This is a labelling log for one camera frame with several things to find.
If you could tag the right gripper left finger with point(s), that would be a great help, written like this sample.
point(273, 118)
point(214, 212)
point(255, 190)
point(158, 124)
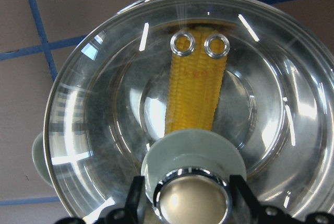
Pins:
point(133, 210)

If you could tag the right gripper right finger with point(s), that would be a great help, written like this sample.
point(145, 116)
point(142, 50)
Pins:
point(247, 208)

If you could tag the glass pot lid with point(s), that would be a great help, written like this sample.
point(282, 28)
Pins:
point(190, 109)

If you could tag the yellow corn cob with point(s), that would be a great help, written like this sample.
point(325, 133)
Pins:
point(197, 67)

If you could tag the pale green cooking pot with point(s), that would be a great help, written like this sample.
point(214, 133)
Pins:
point(47, 153)

